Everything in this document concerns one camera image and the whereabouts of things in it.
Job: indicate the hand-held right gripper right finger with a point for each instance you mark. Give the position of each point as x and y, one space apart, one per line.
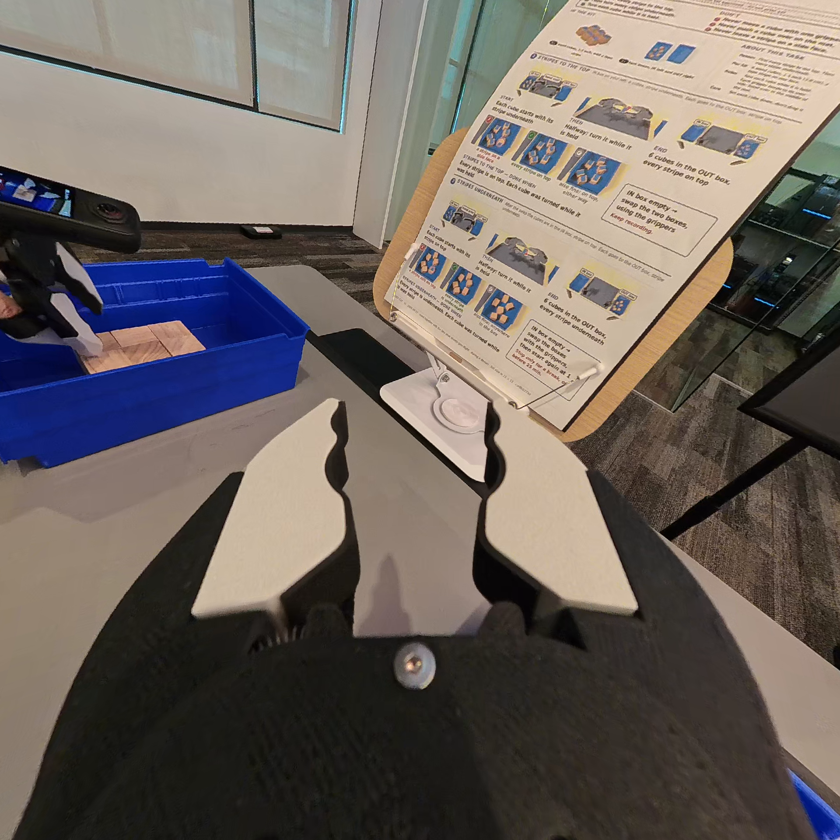
551 531

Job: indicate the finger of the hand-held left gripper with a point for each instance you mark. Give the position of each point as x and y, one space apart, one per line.
82 282
85 338

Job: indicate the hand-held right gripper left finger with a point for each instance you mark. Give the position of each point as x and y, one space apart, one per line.
282 525

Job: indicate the group of wooden cubes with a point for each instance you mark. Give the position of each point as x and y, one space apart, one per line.
154 344

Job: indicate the blue plastic bin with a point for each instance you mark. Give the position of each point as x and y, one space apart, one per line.
249 341
817 810

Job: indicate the person's left hand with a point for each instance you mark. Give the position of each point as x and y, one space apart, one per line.
8 307

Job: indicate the white stand base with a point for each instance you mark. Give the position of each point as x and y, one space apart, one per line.
407 400

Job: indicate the small black floor device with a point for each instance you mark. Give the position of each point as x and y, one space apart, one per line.
261 232

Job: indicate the frosted glass window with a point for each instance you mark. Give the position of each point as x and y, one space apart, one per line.
164 46

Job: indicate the black side table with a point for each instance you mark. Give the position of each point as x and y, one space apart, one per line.
800 394

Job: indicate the printed instruction sheet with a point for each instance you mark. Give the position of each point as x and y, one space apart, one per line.
623 197

